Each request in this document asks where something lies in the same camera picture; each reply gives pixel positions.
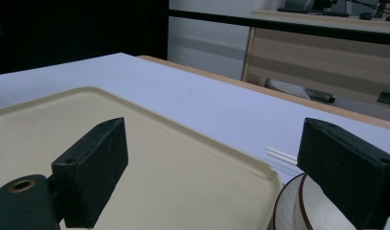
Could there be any clear round container dark rim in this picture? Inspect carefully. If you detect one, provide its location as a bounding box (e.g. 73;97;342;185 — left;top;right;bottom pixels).
272;172;390;230

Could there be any black curtain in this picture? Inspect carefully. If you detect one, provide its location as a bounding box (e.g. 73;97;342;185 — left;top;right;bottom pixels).
0;0;170;77

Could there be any thin white stick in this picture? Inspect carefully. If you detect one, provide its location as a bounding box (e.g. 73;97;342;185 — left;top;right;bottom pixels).
266;146;299;162
266;150;299;167

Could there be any grey and black bundle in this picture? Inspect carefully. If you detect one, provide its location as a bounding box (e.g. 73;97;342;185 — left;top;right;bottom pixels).
264;78;336;104

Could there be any dark green flat object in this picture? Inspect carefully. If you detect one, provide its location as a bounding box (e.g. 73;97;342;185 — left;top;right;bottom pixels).
377;90;390;106

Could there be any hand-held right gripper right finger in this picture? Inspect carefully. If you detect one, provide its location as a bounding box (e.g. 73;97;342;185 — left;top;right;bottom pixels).
296;117;390;230

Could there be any black cable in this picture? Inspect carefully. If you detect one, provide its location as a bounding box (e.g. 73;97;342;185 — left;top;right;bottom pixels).
345;0;390;17

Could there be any wooden cabinet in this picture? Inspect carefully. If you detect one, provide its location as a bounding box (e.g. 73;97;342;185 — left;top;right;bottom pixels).
241;9;390;107

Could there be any cream plastic tray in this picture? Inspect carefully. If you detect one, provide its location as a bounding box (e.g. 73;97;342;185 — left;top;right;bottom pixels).
0;86;284;230

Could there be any black horizontal rail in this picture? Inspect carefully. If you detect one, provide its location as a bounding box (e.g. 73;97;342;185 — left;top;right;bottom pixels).
168;9;390;46

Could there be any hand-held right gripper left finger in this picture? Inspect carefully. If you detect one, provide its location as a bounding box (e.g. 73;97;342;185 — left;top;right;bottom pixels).
51;116;129;229

